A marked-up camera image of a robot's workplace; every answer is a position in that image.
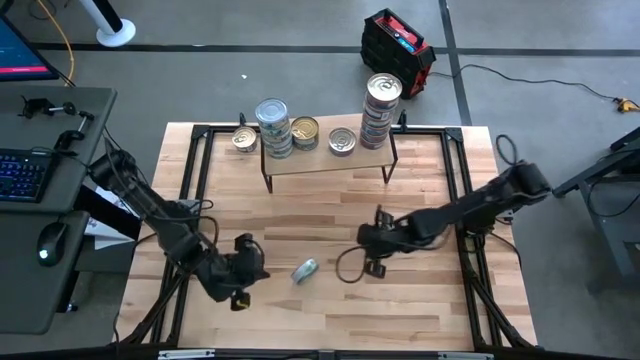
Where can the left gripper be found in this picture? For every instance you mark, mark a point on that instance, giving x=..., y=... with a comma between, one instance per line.
x=240, y=275

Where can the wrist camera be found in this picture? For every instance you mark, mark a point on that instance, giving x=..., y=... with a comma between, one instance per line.
x=240, y=302
x=375, y=270

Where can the white paper sheets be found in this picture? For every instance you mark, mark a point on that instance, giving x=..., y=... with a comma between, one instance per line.
x=105, y=240

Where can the black table frame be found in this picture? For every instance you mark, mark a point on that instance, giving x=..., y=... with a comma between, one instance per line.
x=452, y=133

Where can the yellow power plug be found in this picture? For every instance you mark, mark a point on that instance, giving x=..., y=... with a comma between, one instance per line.
x=625, y=105

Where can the gold green label can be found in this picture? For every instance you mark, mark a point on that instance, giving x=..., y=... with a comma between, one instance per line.
x=305, y=129
x=306, y=147

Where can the dark grey side table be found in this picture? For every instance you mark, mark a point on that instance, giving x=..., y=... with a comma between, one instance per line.
x=605, y=225

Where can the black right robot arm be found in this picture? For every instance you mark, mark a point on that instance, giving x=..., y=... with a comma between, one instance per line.
x=475, y=205

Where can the computer monitor blue screen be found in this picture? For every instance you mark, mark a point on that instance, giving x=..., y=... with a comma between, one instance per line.
x=20, y=50

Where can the black flat plate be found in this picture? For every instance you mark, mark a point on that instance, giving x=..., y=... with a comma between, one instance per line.
x=110, y=217

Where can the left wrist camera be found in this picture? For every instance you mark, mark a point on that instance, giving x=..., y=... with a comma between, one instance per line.
x=240, y=302

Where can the black desk clamp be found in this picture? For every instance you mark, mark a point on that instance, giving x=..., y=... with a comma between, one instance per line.
x=45, y=107
x=74, y=134

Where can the wooden shelf black legs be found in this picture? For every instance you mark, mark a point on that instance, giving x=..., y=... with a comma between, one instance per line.
x=325, y=162

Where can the backlit keyboard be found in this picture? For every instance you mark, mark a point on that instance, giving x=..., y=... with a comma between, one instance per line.
x=20, y=175

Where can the black floor tape strip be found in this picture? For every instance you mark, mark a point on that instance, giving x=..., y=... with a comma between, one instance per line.
x=452, y=60
x=200, y=48

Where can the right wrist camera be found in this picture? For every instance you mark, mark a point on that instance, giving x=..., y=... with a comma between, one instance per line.
x=375, y=270

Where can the dark grey desk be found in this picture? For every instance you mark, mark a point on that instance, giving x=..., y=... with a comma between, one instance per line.
x=30, y=290

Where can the red black tool case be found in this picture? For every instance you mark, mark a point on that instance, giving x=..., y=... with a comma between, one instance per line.
x=395, y=65

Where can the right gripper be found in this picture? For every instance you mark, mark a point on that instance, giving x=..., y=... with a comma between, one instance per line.
x=382, y=240

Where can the black computer mouse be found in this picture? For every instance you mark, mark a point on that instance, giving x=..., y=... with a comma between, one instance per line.
x=52, y=240

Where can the pale gold lid can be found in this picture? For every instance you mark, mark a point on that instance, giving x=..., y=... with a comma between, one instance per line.
x=384, y=88
x=381, y=114

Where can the white round floor stand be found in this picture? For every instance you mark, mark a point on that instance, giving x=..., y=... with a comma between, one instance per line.
x=116, y=34

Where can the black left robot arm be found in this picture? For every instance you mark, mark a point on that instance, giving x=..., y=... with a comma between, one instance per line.
x=170, y=230

